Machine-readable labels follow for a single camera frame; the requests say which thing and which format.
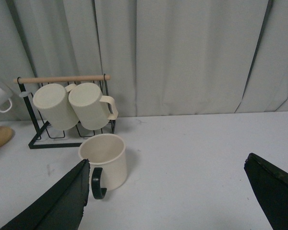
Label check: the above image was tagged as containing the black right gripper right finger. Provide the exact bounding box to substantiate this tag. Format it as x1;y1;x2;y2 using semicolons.
244;153;288;230

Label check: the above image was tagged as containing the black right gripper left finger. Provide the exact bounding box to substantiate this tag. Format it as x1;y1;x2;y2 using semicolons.
1;160;90;230

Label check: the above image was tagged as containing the cream mug with black handle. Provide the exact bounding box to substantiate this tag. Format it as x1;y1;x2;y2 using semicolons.
78;134;128;199

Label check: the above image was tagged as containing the cream mug hanging right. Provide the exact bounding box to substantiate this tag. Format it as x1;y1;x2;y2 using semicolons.
69;82;118;130

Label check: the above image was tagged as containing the cream mug hanging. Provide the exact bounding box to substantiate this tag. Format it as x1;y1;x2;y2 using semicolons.
69;82;118;130
33;83;79;131

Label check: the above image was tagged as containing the cream mug hanging left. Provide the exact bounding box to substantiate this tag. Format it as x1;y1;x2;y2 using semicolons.
33;83;79;131

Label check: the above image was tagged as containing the black wire mug rack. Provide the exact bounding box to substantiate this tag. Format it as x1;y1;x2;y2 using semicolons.
13;74;111;150

